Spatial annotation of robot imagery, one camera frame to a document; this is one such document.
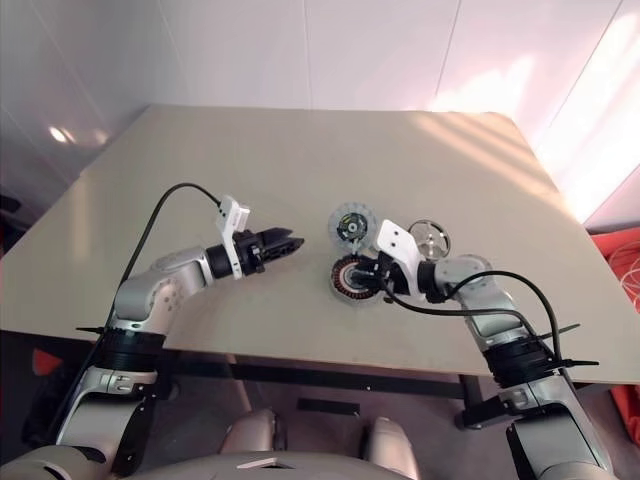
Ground black floor strip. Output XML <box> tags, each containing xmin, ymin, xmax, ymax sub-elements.
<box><xmin>297</xmin><ymin>398</ymin><xmax>362</xmax><ymax>416</ymax></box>

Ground small red fabric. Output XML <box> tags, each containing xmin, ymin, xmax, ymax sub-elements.
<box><xmin>32</xmin><ymin>349</ymin><xmax>65</xmax><ymax>377</ymax></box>

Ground grey motor housing copper coils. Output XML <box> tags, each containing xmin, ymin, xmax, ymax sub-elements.
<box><xmin>328</xmin><ymin>251</ymin><xmax>384</xmax><ymax>304</ymax></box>

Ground red bin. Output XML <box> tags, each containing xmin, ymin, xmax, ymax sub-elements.
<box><xmin>592</xmin><ymin>229</ymin><xmax>640</xmax><ymax>416</ymax></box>

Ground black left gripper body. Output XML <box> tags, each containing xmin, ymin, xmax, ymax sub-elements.
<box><xmin>233</xmin><ymin>229</ymin><xmax>267</xmax><ymax>277</ymax></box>

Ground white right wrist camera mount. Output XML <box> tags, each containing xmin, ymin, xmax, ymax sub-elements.
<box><xmin>375</xmin><ymin>218</ymin><xmax>426</xmax><ymax>301</ymax></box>

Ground silver robot torso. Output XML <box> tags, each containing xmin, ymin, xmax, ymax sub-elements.
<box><xmin>0</xmin><ymin>443</ymin><xmax>424</xmax><ymax>480</ymax></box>

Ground white cable coil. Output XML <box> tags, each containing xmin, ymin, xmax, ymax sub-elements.
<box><xmin>607</xmin><ymin>244</ymin><xmax>640</xmax><ymax>302</ymax></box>

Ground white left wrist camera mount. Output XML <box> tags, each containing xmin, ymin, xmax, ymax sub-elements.
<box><xmin>215</xmin><ymin>195</ymin><xmax>251</xmax><ymax>280</ymax></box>

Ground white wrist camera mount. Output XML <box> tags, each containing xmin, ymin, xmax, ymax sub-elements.
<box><xmin>375</xmin><ymin>218</ymin><xmax>426</xmax><ymax>301</ymax></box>
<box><xmin>215</xmin><ymin>195</ymin><xmax>251</xmax><ymax>280</ymax></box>

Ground silver spoked rotor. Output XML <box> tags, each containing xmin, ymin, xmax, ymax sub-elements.
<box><xmin>408</xmin><ymin>218</ymin><xmax>453</xmax><ymax>264</ymax></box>

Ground grey motor lid circuit board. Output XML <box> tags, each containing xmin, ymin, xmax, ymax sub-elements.
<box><xmin>327</xmin><ymin>199</ymin><xmax>377</xmax><ymax>251</ymax></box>

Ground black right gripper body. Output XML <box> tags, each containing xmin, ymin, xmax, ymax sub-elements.
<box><xmin>367</xmin><ymin>252</ymin><xmax>409</xmax><ymax>300</ymax></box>

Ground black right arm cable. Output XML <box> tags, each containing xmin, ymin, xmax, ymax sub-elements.
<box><xmin>382</xmin><ymin>269</ymin><xmax>564</xmax><ymax>369</ymax></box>

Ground grey rounded shape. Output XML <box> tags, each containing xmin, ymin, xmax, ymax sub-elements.
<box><xmin>367</xmin><ymin>417</ymin><xmax>420</xmax><ymax>480</ymax></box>
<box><xmin>222</xmin><ymin>408</ymin><xmax>289</xmax><ymax>457</ymax></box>

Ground black table frame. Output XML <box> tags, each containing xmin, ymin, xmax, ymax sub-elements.
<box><xmin>164</xmin><ymin>352</ymin><xmax>501</xmax><ymax>431</ymax></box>

